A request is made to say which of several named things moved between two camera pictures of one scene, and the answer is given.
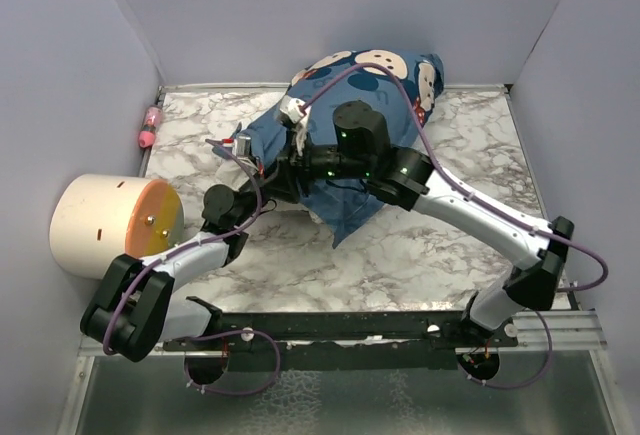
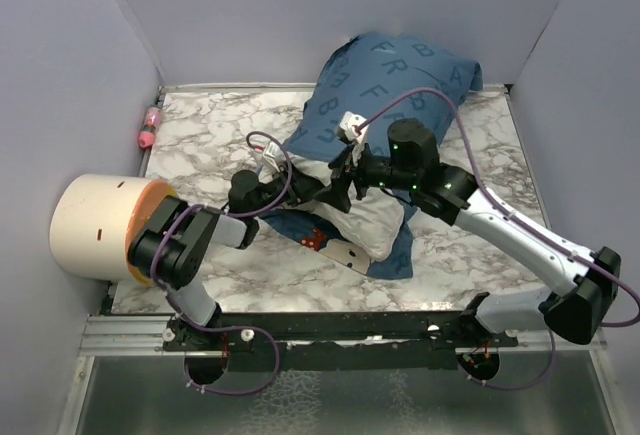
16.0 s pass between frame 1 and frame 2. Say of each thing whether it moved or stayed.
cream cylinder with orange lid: stayed
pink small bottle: stayed
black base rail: stayed
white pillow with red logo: moved
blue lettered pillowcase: moved
